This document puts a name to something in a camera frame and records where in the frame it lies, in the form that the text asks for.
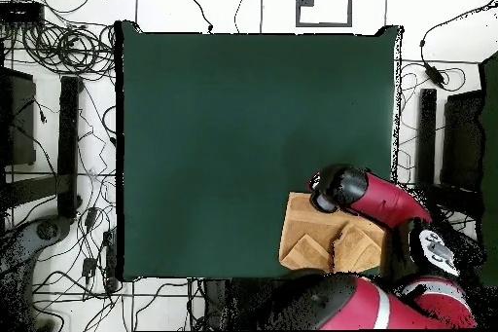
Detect dark wheeled stand base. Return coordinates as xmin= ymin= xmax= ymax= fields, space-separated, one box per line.
xmin=0 ymin=216 xmax=73 ymax=282

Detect tan terry towel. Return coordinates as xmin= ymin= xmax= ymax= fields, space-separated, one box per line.
xmin=278 ymin=191 xmax=386 ymax=274

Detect black power adapter with cable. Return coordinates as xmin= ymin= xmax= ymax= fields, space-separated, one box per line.
xmin=419 ymin=0 xmax=498 ymax=90

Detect grey rectangular frame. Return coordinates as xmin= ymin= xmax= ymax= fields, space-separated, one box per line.
xmin=295 ymin=0 xmax=354 ymax=28

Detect green cloth beside table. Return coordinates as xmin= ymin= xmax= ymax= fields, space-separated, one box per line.
xmin=477 ymin=50 xmax=498 ymax=286

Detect black equipment box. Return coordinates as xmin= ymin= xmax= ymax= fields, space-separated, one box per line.
xmin=442 ymin=89 xmax=485 ymax=193
xmin=0 ymin=66 xmax=37 ymax=167

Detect coiled black cables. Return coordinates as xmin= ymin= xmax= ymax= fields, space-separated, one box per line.
xmin=20 ymin=21 xmax=117 ymax=76

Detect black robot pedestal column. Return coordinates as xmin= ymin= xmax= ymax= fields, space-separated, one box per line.
xmin=201 ymin=277 xmax=273 ymax=331

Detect flat black switch box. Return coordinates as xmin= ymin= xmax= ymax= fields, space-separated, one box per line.
xmin=0 ymin=0 xmax=46 ymax=26

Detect dark green table cloth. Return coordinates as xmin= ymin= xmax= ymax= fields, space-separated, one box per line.
xmin=115 ymin=19 xmax=404 ymax=282

